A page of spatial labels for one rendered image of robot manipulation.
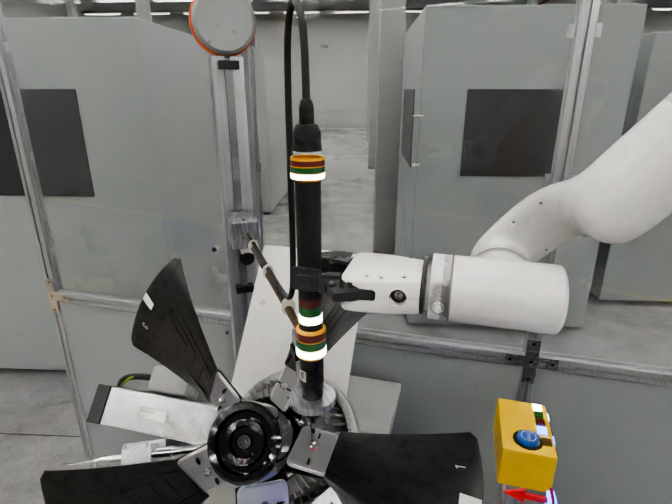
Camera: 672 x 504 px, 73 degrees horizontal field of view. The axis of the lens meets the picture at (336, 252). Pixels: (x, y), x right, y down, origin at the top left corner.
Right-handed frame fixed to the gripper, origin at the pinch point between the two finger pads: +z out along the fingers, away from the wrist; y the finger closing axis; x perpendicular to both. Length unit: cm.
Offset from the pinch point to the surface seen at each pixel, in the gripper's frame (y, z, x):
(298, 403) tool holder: -2.7, 1.3, -19.8
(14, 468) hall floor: 72, 175, -150
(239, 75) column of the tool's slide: 58, 37, 27
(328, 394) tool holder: 0.5, -2.3, -19.7
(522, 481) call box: 21, -36, -48
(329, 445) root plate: 1.5, -2.2, -30.3
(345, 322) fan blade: 8.8, -2.8, -11.8
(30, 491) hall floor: 63, 156, -150
